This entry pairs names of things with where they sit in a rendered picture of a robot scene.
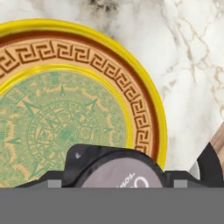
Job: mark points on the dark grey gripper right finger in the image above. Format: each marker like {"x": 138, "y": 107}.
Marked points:
{"x": 180, "y": 183}

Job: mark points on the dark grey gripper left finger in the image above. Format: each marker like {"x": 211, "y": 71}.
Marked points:
{"x": 54, "y": 183}

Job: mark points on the gold-rimmed patterned green plate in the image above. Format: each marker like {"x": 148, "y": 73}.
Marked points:
{"x": 73, "y": 96}

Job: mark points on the brown wood-grain board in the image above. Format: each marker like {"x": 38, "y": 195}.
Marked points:
{"x": 218, "y": 140}

